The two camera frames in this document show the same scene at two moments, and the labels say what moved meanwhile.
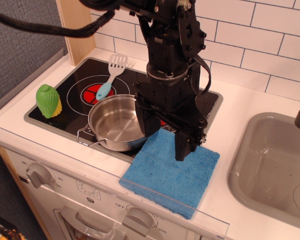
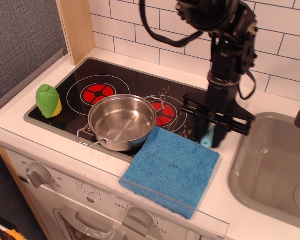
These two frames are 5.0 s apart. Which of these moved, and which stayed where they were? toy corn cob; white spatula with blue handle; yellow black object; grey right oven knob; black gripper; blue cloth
Moved: black gripper; white spatula with blue handle
Stayed: grey right oven knob; toy corn cob; blue cloth; yellow black object
